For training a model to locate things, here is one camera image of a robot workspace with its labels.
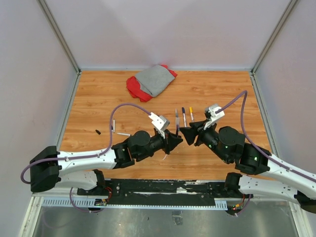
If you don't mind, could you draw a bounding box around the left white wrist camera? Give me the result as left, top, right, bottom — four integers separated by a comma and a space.
149, 112, 170, 139

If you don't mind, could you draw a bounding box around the grey folded cloth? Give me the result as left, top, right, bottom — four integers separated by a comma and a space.
135, 65, 176, 97

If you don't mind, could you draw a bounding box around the purple cable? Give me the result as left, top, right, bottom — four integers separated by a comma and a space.
217, 90, 316, 213
20, 103, 153, 213

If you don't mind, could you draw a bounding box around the white marker blue tip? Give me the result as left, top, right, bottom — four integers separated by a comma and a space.
182, 113, 187, 127

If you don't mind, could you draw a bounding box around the angled white pen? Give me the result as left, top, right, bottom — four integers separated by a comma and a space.
116, 132, 131, 137

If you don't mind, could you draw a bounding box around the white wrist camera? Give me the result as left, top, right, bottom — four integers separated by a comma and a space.
203, 104, 225, 130
149, 112, 170, 139

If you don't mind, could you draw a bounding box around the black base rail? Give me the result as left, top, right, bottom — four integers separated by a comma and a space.
75, 179, 244, 206

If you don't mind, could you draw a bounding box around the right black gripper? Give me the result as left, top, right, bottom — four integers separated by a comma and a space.
180, 118, 231, 163

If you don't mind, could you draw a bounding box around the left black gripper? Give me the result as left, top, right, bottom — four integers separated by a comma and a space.
136, 129, 183, 160

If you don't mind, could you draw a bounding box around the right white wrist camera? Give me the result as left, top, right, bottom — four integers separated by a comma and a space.
203, 104, 225, 130

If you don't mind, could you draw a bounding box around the white pen yellow end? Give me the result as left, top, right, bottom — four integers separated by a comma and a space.
190, 113, 195, 122

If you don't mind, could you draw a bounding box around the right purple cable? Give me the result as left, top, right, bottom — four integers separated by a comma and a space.
217, 90, 316, 213

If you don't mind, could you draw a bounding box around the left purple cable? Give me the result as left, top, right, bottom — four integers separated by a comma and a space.
20, 103, 153, 213

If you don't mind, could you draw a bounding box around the purple pen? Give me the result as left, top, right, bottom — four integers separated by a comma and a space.
175, 124, 179, 136

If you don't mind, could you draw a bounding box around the red cloth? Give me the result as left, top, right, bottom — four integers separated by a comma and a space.
126, 65, 178, 102

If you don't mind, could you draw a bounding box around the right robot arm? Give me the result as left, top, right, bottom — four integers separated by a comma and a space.
180, 121, 316, 213

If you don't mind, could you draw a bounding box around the aluminium frame rail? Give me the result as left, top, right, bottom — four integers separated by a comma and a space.
32, 192, 70, 198

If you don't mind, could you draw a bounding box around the grey cable duct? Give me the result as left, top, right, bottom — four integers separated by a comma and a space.
42, 197, 228, 210

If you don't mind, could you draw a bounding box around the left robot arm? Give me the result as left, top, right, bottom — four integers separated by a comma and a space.
30, 130, 183, 193

